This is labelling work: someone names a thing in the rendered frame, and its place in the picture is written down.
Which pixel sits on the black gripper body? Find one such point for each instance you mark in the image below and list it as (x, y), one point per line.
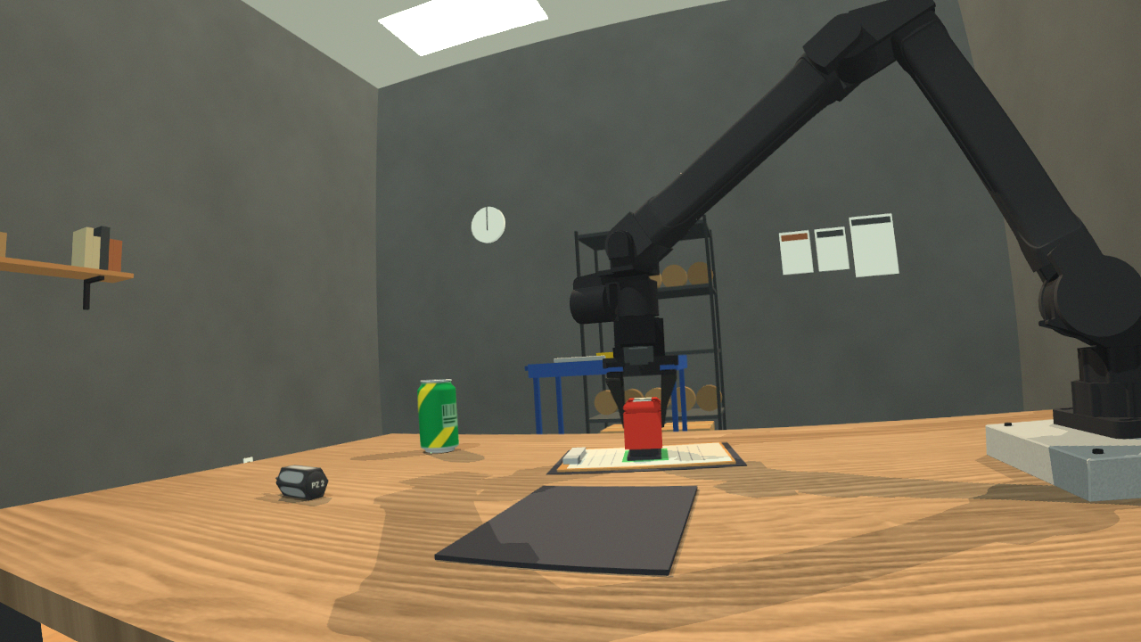
(653, 368)

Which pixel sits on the green drink can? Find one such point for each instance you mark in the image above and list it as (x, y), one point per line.
(437, 416)

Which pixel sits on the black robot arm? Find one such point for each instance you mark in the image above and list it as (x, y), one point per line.
(1090, 295)

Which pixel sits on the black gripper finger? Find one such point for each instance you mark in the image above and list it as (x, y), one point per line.
(667, 385)
(614, 384)

